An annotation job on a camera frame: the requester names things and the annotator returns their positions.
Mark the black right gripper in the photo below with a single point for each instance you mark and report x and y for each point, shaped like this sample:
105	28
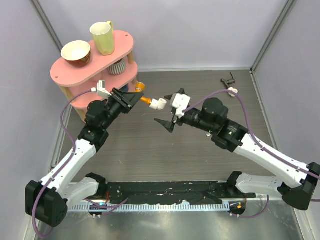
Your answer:
170	125

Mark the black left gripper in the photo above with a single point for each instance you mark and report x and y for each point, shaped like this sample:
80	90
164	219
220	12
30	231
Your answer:
127	100

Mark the white PVC elbow fitting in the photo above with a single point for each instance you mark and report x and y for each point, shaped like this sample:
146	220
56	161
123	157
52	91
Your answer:
158	104

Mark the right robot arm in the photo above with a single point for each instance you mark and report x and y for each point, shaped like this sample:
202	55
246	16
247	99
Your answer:
293	181

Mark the dark faucet with white elbow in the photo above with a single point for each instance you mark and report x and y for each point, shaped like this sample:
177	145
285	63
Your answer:
228	85

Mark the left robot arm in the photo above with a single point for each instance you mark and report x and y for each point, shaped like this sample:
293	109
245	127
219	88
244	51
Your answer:
49	199

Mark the dark blue mug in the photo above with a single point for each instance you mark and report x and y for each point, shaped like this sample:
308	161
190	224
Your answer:
125	88

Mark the pink three-tier shelf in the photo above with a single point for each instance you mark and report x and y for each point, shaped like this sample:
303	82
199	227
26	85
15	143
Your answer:
75	80

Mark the striped grey bowl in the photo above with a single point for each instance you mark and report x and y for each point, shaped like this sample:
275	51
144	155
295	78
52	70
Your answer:
117	68

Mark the pink cup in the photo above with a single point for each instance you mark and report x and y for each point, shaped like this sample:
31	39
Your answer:
97	77

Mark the red bowl white inside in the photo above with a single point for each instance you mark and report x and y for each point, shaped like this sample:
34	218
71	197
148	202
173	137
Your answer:
76	53

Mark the yellow-green mug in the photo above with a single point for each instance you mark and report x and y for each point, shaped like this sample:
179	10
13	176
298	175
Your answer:
102	34

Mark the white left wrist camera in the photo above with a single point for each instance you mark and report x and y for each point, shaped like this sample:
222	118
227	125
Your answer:
101	90

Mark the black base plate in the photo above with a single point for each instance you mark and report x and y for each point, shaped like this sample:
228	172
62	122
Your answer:
169	193

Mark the slotted cable duct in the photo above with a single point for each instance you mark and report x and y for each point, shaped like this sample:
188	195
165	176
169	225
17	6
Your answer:
131	208

